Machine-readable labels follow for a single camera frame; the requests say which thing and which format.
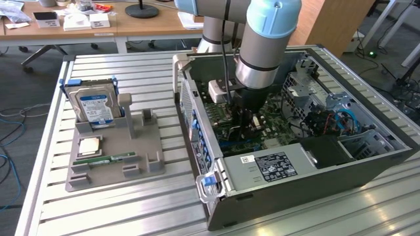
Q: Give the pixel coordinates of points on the black silver PC case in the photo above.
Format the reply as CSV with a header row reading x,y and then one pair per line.
x,y
295,196

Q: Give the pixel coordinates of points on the white table frame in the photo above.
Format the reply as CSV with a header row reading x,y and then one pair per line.
x,y
395,24

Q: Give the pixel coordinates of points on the green RAM stick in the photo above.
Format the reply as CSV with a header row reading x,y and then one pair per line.
x,y
98,161

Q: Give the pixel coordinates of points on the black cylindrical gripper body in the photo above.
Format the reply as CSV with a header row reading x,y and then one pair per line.
x,y
250,99

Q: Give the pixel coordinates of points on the green GPU card black cooler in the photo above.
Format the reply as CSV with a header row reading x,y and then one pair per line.
x,y
235,135

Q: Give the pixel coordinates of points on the small white box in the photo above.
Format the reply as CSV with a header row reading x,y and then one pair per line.
x,y
98,22

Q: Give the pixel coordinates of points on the red small item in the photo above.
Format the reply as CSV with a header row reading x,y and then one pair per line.
x,y
103,8

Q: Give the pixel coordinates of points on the beige label card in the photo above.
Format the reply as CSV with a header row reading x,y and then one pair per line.
x,y
17,25

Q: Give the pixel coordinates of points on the grey power supply black label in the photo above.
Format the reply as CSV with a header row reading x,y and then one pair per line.
x,y
250,172

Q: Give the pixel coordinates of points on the white box black lid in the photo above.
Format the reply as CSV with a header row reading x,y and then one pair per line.
x,y
47,22

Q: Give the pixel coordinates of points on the silver chipset heatsink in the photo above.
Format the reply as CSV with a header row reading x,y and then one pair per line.
x,y
275,143

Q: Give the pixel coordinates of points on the grey cup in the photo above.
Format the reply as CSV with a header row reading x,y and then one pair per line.
x,y
47,3

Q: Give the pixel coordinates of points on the hard disk blue carrier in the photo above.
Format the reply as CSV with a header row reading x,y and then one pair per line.
x,y
94,108

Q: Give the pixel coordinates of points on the white electrical box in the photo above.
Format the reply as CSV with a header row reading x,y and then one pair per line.
x,y
357,44

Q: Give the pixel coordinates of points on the clear plastic bag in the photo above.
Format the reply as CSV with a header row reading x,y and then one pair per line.
x,y
13,12

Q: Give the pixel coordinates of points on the grey plastic parts rack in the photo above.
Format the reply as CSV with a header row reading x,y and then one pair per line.
x,y
111,147

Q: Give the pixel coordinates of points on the wooden office desk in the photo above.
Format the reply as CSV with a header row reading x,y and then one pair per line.
x,y
147,27

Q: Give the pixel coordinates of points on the white paper stack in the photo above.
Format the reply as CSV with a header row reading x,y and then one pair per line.
x,y
189,23

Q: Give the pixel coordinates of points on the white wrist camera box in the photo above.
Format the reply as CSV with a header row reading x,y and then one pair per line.
x,y
218,91

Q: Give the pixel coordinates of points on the black adapter green light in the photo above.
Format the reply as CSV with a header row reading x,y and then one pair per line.
x,y
371,53

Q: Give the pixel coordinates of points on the silver CPU chip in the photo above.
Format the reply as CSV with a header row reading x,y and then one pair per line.
x,y
89,147

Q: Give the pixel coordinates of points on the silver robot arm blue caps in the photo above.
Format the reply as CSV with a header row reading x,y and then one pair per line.
x,y
266,37

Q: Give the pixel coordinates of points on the white round holder box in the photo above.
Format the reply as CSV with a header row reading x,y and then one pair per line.
x,y
77,23

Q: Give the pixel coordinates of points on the green motherboard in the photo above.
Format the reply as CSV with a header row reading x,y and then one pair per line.
x,y
279,127

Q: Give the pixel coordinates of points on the grey caster chair base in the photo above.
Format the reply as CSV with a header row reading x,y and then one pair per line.
x,y
37,55

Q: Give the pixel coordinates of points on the black round lamp base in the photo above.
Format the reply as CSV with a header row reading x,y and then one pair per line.
x,y
141,11

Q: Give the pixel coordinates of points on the blue case latch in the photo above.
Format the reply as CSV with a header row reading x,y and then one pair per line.
x,y
209,181

